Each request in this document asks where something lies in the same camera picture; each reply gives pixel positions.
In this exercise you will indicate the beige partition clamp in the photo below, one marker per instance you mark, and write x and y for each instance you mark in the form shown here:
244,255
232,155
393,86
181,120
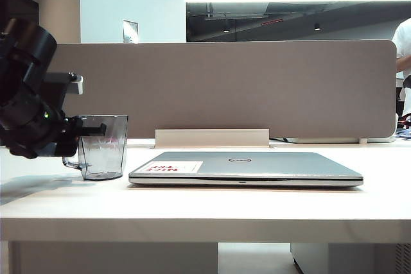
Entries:
363,141

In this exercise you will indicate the person in white shirt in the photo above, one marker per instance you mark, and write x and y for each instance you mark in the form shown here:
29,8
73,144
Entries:
405,49

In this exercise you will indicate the white sticker with red print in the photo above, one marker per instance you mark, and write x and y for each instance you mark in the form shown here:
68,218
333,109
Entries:
189,167

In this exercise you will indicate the red ceiling sign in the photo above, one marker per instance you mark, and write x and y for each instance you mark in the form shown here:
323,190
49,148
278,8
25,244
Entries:
272,22

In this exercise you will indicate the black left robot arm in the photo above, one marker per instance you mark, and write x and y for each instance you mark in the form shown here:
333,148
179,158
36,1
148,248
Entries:
35,49

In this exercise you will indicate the dark brown cabinet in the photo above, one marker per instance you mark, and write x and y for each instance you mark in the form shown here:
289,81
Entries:
16,1

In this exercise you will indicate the beige fabric desk partition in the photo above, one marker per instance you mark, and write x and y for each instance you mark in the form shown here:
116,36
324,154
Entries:
224,88

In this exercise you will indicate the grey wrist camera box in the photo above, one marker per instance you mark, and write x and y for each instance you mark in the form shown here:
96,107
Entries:
75,86

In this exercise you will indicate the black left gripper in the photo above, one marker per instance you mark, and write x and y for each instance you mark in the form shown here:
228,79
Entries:
32,129

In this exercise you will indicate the black ceiling spotlight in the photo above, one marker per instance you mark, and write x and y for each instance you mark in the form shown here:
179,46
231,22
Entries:
317,27
226,27

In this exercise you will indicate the white tray behind partition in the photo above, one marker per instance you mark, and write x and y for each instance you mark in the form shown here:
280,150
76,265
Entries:
321,140

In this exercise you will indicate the framed wall poster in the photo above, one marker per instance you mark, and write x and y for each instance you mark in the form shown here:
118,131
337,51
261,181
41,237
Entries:
130,31

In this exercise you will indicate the silver Dell laptop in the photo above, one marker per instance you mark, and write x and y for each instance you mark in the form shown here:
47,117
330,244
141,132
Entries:
273,168

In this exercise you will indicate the clear faceted water cup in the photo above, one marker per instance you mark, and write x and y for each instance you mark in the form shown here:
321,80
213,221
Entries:
106,165

